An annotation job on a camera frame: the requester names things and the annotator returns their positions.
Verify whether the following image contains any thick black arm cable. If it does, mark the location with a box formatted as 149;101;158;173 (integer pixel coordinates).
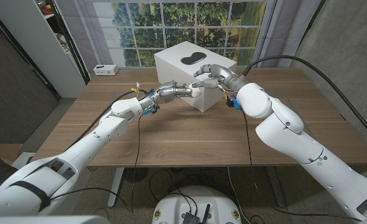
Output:
241;55;367;147
65;89;149;151

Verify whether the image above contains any printed window backdrop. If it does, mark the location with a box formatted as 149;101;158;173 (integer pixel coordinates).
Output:
54;0;323;70

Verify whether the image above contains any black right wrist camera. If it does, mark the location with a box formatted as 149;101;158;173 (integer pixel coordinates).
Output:
226;94;243;110

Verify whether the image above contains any black torso electronics module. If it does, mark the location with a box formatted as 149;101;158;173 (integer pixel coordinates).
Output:
182;203;211;224

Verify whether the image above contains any white table leg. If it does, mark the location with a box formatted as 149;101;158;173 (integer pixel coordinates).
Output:
106;167;125;208

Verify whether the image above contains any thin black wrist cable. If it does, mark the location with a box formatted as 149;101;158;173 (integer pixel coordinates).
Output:
239;108;363;222
129;112;146;214

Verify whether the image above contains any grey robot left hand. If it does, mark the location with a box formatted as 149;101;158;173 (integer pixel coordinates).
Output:
145;80;203;110

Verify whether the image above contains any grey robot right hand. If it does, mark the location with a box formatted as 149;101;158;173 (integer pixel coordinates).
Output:
192;63;250;94

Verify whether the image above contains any white Vision Pro box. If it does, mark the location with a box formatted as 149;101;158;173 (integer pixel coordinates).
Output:
154;40;238;113

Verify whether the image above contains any white power strip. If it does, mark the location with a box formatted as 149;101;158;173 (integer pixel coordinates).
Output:
93;64;119;77

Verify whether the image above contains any white AirPods case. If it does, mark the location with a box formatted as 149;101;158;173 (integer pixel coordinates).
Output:
191;86;205;99

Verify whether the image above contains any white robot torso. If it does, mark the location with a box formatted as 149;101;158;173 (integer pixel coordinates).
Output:
151;185;243;224

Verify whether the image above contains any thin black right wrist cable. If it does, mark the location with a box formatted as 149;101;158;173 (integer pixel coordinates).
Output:
239;108;363;222

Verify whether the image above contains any grey table leg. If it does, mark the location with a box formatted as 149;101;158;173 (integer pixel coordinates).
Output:
264;166;287;208

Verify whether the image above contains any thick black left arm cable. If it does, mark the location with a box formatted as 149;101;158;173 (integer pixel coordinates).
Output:
65;89;149;151

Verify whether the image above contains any perforated partition panel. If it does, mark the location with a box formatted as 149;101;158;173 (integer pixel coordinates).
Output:
0;9;60;144

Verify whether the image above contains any thin black left wrist cable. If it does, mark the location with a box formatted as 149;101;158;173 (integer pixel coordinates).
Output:
129;112;146;214

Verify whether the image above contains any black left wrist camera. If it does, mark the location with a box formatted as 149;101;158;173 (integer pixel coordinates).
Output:
142;104;161;115

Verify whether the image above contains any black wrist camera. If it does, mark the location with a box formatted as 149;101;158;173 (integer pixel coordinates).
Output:
226;94;243;110
142;104;161;115

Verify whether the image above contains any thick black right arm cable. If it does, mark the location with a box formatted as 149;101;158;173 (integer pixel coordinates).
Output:
241;55;367;147

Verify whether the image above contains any white cabinet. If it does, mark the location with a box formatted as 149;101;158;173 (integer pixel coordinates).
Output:
0;0;86;99

